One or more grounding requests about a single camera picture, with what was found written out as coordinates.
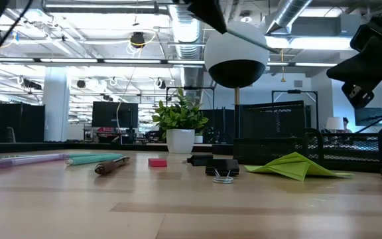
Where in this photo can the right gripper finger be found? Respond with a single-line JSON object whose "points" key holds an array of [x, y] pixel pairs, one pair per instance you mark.
{"points": [[358, 94], [363, 68]]}

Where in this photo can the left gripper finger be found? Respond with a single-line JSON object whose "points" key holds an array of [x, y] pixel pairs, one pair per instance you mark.
{"points": [[207, 13]]}

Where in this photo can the green paper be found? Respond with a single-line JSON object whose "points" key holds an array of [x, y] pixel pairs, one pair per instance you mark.
{"points": [[293, 164]]}

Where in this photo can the black mesh desk organizer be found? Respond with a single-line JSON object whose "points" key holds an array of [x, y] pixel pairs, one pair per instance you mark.
{"points": [[264, 149]]}

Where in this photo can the red eraser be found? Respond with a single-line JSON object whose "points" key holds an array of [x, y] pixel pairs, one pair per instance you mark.
{"points": [[158, 162]]}

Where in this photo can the brown pen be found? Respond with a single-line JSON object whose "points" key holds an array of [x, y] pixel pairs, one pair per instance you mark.
{"points": [[108, 167]]}

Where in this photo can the purple pen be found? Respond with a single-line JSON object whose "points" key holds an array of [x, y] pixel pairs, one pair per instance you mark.
{"points": [[22, 160]]}

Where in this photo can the person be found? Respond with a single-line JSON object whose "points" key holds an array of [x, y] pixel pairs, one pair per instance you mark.
{"points": [[345, 123]]}

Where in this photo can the white and black globe lamp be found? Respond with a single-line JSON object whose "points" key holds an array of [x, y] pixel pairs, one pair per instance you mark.
{"points": [[234, 46]]}

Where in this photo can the green potted plant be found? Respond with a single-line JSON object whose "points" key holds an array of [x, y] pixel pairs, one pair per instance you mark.
{"points": [[177, 116]]}

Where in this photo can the small white pot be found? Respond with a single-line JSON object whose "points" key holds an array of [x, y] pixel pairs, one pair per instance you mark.
{"points": [[198, 139]]}

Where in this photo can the white plant pot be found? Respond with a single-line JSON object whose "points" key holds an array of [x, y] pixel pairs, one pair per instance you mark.
{"points": [[180, 141]]}

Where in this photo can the black computer monitor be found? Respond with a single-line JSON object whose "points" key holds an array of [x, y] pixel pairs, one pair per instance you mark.
{"points": [[114, 114]]}

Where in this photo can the dark wall screen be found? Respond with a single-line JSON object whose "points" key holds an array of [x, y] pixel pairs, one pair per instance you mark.
{"points": [[375, 117]]}

